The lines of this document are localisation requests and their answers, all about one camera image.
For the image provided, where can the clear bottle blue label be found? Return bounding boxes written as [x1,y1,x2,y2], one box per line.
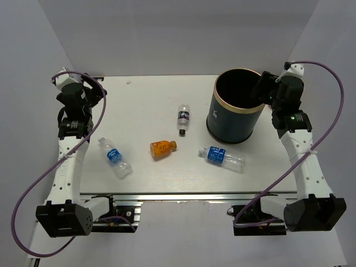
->
[98,137,133,179]
[198,146,245,173]

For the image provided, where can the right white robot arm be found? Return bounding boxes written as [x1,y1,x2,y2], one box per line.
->
[251,71,347,231]

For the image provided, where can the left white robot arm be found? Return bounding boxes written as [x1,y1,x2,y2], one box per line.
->
[36,69,118,238]

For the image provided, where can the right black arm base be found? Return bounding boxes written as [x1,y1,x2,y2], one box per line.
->
[233,204,286,236]

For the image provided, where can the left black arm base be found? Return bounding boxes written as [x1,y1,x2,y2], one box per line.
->
[81,195,142,233]

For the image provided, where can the dark blue round bin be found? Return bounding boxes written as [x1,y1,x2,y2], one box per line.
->
[206,68,265,144]

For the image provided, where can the small clear bottle black cap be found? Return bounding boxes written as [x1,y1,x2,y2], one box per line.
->
[177,104,191,136]

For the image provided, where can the orange juice bottle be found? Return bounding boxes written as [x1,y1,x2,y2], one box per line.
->
[150,140,177,160]

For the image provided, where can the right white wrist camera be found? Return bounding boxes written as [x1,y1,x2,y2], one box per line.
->
[275,62,304,83]

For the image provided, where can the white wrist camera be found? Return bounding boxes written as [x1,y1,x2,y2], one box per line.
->
[275,62,304,83]
[51,73,82,91]

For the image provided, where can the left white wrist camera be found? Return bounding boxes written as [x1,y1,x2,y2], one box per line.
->
[51,73,82,91]

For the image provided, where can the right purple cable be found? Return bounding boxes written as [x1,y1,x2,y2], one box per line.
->
[232,60,344,229]

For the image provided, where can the aluminium front rail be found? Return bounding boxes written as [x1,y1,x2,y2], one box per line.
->
[79,190,298,204]

